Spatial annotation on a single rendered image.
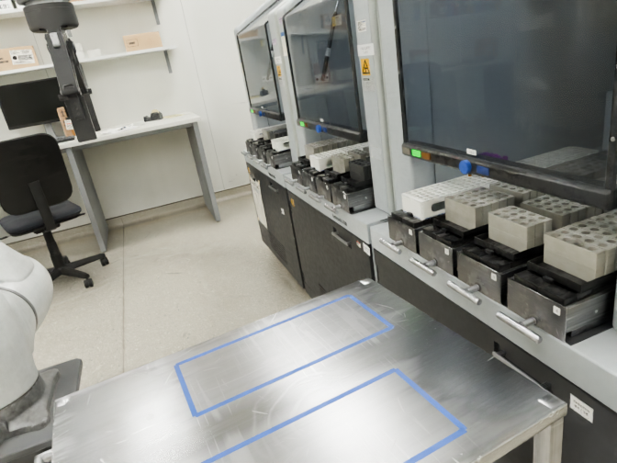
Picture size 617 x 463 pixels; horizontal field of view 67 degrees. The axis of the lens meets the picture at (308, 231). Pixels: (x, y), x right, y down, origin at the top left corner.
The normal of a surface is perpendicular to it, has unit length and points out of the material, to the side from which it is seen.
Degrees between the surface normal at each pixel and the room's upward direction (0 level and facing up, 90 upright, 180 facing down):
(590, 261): 90
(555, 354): 90
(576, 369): 90
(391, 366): 0
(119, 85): 90
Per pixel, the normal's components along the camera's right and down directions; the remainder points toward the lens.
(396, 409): -0.15, -0.92
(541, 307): -0.92, 0.26
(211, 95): 0.36, 0.29
